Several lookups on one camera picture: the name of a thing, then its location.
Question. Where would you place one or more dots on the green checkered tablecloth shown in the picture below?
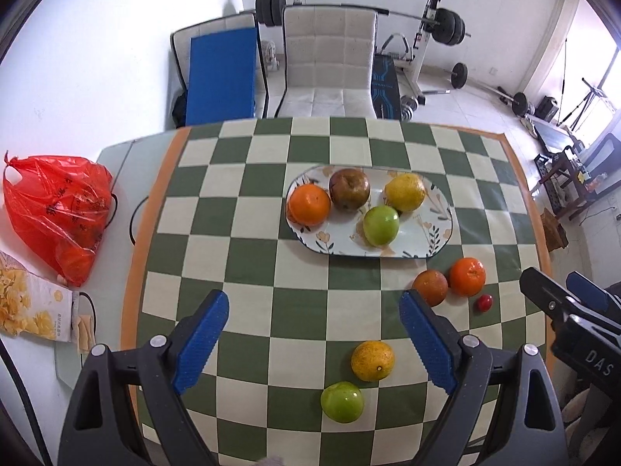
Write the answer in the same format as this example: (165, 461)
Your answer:
(242, 262)

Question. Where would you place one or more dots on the orange tangerine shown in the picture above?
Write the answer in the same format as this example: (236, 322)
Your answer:
(467, 276)

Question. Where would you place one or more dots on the dark brown apple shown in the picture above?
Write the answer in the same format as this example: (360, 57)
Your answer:
(349, 189)

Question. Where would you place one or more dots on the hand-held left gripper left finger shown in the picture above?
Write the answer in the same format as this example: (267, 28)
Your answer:
(201, 344)

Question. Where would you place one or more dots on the barbell with black plates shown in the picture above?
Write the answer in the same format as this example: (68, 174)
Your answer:
(449, 26)

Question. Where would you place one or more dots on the oval floral plate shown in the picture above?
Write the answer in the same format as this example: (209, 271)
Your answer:
(427, 233)

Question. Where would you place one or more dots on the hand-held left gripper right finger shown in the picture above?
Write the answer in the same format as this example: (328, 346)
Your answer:
(429, 344)

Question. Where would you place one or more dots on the red plastic bag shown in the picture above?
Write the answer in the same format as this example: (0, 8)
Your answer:
(53, 204)

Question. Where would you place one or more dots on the white padded chair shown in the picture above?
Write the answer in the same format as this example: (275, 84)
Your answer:
(327, 58)

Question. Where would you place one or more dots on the dumbbell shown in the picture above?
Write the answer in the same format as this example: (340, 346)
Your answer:
(412, 107)

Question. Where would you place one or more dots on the black blue patterned board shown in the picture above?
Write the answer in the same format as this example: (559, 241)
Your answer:
(385, 87)

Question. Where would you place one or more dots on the yellow citrus fruit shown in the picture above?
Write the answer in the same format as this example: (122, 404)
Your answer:
(405, 192)

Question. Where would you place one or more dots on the yellowish mottled orange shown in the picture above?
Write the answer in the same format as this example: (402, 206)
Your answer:
(372, 360)

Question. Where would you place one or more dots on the small red tomato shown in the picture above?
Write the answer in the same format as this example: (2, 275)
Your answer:
(484, 303)

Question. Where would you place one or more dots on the beige small packet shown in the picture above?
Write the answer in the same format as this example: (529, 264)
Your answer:
(85, 335)

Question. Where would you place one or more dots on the beige fuzzy slipper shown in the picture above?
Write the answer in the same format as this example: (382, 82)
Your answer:
(576, 407)

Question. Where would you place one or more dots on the chair with blue cushion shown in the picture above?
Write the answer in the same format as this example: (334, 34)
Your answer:
(213, 26)

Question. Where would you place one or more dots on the floor barbell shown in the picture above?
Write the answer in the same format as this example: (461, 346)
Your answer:
(458, 74)

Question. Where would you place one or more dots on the small black box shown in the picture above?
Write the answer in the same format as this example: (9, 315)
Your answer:
(547, 107)

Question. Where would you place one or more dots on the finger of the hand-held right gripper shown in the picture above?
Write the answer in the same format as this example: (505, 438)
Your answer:
(543, 291)
(587, 291)

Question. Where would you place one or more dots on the dark reddish orange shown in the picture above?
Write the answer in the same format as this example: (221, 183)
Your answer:
(431, 287)

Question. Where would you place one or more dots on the large orange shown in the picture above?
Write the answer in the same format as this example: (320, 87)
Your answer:
(309, 204)

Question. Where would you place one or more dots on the black tripod stand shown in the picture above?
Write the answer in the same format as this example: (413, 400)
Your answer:
(584, 102)

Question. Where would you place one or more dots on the white barbell rack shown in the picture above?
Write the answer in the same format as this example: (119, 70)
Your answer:
(422, 58)

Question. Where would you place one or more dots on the blue exercise mat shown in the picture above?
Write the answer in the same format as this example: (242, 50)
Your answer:
(220, 77)

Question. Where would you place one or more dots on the chips box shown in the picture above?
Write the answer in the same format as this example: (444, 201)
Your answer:
(29, 301)

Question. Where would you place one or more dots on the green apple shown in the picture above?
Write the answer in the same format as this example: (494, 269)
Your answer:
(382, 225)
(342, 402)

